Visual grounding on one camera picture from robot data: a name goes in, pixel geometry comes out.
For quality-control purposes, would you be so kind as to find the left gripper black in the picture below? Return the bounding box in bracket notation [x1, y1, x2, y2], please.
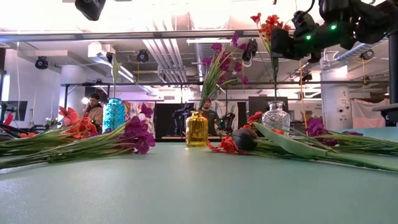
[74, 0, 107, 22]

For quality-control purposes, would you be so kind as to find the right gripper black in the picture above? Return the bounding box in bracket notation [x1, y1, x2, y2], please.
[269, 23, 358, 63]

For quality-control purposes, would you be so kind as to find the purple artificial flower bunch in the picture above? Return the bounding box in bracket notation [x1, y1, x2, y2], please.
[198, 32, 250, 113]
[287, 117, 398, 158]
[0, 103, 156, 170]

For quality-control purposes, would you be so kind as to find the clear glass vase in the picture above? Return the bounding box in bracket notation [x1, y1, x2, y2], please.
[261, 101, 292, 131]

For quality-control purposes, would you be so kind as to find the blue glass vase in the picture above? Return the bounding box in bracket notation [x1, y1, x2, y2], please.
[102, 98, 126, 134]

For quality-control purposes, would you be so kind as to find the yellow glass vase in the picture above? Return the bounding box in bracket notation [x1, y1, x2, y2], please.
[185, 111, 209, 147]

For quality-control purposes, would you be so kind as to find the gray overhead crossbar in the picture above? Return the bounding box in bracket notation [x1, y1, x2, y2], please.
[0, 29, 271, 43]

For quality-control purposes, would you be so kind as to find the black background screen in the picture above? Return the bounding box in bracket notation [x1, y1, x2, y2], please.
[248, 95, 290, 118]

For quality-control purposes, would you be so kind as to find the black ceiling spotlight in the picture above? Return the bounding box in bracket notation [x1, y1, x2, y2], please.
[34, 55, 50, 70]
[360, 49, 376, 61]
[136, 49, 149, 63]

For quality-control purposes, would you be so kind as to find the white round pillar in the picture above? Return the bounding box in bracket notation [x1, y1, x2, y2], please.
[320, 67, 354, 131]

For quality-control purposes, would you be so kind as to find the person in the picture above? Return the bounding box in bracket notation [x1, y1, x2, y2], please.
[201, 98, 220, 137]
[83, 93, 104, 133]

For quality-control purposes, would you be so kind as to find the floral patterned curtain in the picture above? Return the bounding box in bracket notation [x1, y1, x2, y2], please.
[124, 101, 156, 139]

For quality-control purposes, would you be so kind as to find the white hanging sheet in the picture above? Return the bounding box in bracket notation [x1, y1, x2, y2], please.
[351, 98, 389, 130]

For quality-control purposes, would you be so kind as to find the black vertical pole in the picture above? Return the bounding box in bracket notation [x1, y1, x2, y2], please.
[387, 29, 398, 105]

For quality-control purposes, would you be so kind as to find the green table mat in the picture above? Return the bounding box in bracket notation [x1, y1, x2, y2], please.
[0, 126, 398, 224]

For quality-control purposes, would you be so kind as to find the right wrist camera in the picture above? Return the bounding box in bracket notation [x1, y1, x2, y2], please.
[291, 11, 317, 35]

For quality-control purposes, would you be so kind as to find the yellow hanging cable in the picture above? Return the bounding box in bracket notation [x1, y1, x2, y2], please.
[298, 60, 309, 130]

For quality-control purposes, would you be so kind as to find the silver ceiling duct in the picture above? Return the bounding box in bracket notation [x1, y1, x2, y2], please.
[335, 35, 389, 63]

